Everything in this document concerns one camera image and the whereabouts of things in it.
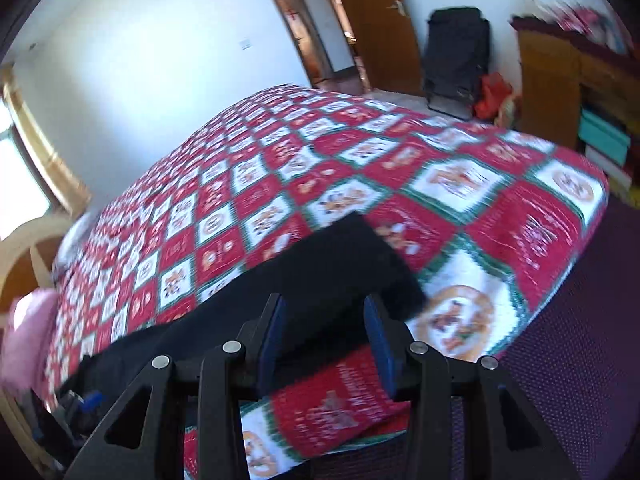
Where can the colourful clutter on cabinet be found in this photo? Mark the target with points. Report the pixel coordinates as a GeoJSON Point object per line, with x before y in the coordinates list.
{"type": "Point", "coordinates": [585, 15]}

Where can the brown wooden cabinet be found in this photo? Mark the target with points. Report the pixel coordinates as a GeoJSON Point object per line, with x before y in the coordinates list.
{"type": "Point", "coordinates": [547, 85]}

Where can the red checked printed blanket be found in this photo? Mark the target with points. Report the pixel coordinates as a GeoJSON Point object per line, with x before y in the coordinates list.
{"type": "Point", "coordinates": [450, 200]}

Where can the white box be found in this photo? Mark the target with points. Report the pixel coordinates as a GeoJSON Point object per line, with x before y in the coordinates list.
{"type": "Point", "coordinates": [607, 162]}

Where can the teal box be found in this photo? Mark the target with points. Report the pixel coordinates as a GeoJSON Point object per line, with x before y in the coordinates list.
{"type": "Point", "coordinates": [602, 135]}

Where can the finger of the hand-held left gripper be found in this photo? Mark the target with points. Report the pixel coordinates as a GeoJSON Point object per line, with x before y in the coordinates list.
{"type": "Point", "coordinates": [92, 401]}

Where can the pink folded blanket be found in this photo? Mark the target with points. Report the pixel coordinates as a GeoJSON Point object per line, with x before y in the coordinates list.
{"type": "Point", "coordinates": [27, 340]}

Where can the cream wooden headboard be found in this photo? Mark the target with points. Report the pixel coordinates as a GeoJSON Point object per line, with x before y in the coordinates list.
{"type": "Point", "coordinates": [30, 245]}

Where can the white wall switch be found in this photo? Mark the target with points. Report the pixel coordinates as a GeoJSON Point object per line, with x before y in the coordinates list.
{"type": "Point", "coordinates": [245, 43]}

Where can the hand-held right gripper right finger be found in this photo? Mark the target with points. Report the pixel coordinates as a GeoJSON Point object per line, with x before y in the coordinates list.
{"type": "Point", "coordinates": [380, 352]}

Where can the brown wooden door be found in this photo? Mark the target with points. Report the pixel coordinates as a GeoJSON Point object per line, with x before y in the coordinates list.
{"type": "Point", "coordinates": [380, 25]}

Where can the window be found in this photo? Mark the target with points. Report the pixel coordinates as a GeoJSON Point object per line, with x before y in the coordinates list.
{"type": "Point", "coordinates": [15, 175]}

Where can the black pants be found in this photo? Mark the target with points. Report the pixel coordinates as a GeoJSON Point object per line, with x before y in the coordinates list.
{"type": "Point", "coordinates": [325, 280]}

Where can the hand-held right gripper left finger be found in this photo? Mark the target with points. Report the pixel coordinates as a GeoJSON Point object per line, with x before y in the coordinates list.
{"type": "Point", "coordinates": [272, 342]}

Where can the red bag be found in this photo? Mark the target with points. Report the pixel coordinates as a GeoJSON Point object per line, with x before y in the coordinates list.
{"type": "Point", "coordinates": [492, 96]}

